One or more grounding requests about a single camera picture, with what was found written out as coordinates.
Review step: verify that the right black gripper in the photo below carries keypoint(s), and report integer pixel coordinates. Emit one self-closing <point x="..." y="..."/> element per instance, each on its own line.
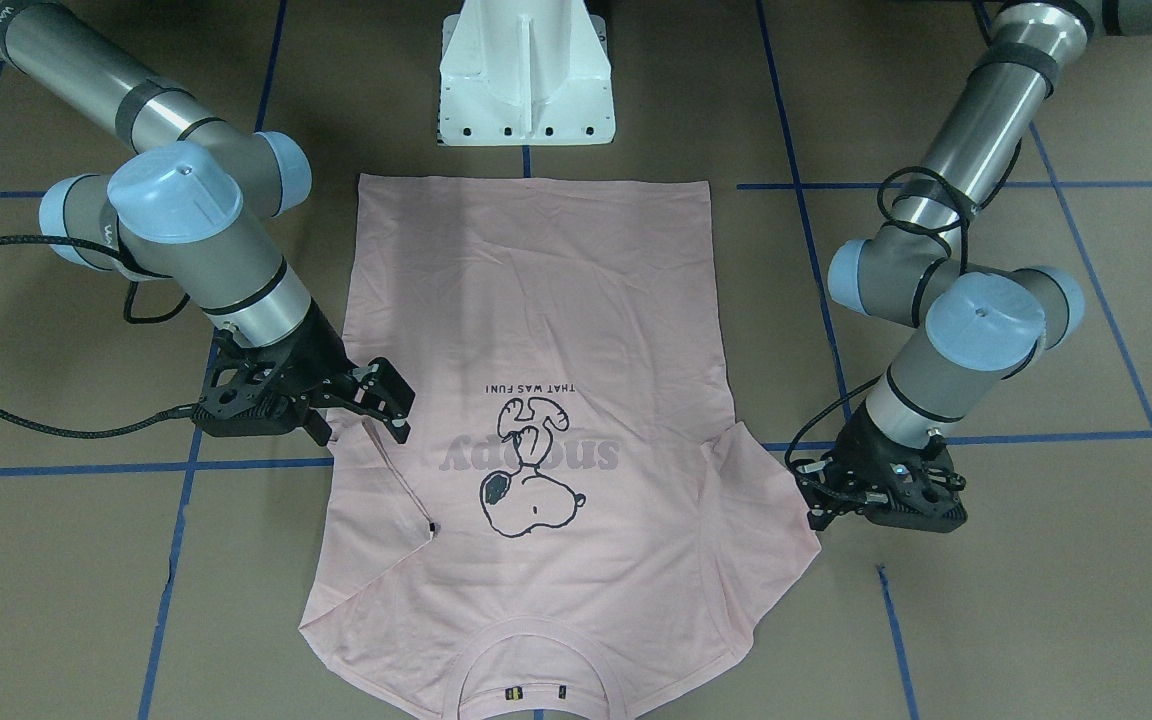
<point x="317" y="353"/>

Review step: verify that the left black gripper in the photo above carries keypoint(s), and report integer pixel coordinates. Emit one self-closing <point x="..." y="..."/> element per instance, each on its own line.
<point x="862" y="442"/>

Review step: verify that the pink Snoopy t-shirt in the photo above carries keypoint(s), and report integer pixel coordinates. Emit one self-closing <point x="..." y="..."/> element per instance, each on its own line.
<point x="578" y="520"/>

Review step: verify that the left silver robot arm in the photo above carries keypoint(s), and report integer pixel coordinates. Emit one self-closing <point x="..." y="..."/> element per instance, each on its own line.
<point x="973" y="325"/>

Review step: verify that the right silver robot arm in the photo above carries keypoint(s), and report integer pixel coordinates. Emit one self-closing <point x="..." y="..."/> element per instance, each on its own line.
<point x="189" y="207"/>

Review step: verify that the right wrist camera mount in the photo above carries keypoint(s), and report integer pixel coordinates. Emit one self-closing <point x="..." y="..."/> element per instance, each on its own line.
<point x="241" y="396"/>

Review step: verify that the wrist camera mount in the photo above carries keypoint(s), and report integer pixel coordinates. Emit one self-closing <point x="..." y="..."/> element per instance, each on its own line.
<point x="921" y="488"/>
<point x="241" y="396"/>

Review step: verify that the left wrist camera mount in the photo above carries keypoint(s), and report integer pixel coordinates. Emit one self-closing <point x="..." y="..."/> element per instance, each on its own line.
<point x="921" y="488"/>

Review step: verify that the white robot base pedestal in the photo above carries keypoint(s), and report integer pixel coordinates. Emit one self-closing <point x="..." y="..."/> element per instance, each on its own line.
<point x="526" y="73"/>

